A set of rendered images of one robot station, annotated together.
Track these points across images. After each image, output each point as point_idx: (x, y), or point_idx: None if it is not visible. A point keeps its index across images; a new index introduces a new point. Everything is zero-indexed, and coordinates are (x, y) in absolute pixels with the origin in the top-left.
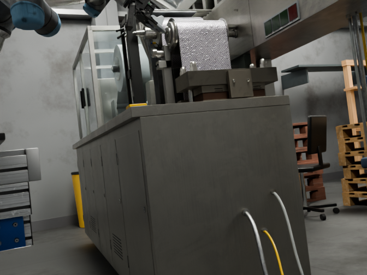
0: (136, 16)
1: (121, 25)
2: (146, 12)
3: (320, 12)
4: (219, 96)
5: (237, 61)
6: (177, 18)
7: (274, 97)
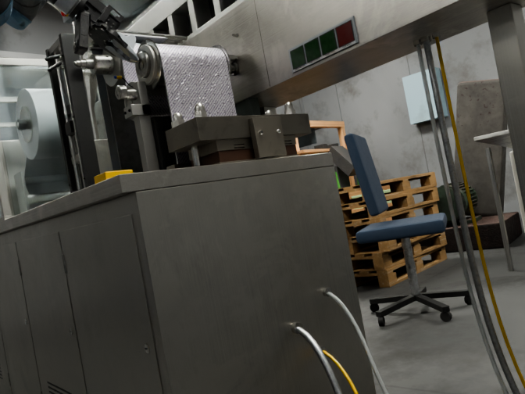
0: (91, 32)
1: (49, 53)
2: (109, 27)
3: (393, 33)
4: (241, 155)
5: (237, 109)
6: None
7: (316, 156)
